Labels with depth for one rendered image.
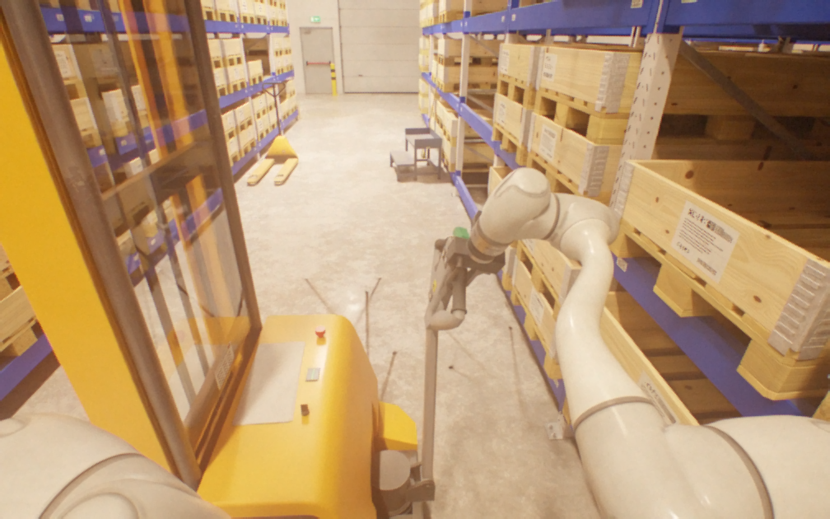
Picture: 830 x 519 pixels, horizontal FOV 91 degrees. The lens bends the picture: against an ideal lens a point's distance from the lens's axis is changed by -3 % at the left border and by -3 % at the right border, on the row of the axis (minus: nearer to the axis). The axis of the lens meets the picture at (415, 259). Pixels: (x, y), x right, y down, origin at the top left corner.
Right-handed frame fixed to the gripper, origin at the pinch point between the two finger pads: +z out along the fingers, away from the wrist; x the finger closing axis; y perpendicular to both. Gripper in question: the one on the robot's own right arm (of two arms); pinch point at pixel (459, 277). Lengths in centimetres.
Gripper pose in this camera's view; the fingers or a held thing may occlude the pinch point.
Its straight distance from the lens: 110.8
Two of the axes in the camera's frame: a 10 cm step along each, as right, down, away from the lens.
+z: -2.8, 5.1, 8.1
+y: -0.8, 8.3, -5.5
